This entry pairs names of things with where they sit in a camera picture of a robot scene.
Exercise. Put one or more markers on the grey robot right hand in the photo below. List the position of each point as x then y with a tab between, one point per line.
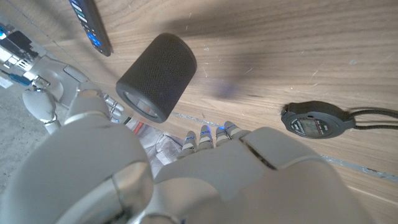
53	81

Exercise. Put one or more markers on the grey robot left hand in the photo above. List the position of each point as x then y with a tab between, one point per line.
248	186

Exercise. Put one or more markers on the black cylindrical fabric speaker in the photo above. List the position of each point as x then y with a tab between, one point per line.
161	74

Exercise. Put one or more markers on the black TV remote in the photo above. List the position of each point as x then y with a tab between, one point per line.
91	28

